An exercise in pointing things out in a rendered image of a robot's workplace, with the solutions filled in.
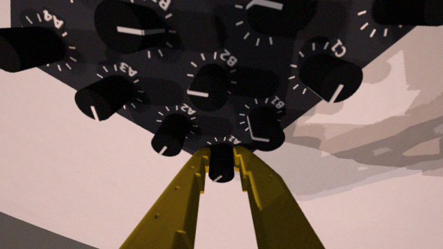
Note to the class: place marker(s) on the black knob box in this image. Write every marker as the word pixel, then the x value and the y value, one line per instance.
pixel 208 73

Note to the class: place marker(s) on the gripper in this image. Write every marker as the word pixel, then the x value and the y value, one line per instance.
pixel 278 220

